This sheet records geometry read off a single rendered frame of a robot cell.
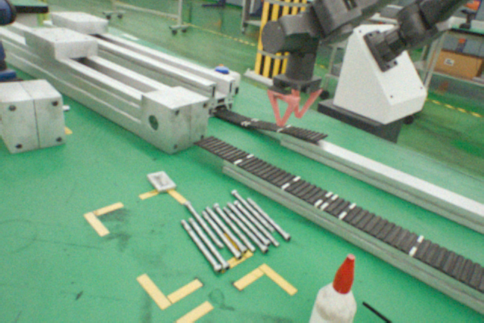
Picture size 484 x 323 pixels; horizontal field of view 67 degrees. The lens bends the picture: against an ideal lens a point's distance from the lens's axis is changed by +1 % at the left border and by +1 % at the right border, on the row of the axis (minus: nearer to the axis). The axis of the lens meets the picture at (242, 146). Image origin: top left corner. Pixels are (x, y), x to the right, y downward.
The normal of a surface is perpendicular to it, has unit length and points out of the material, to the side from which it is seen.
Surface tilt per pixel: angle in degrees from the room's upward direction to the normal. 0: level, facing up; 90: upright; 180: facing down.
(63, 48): 90
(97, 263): 0
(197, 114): 90
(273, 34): 89
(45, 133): 90
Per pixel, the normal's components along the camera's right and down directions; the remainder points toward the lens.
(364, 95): -0.72, 0.22
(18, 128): 0.64, 0.41
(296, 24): 0.50, -0.32
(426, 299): 0.12, -0.89
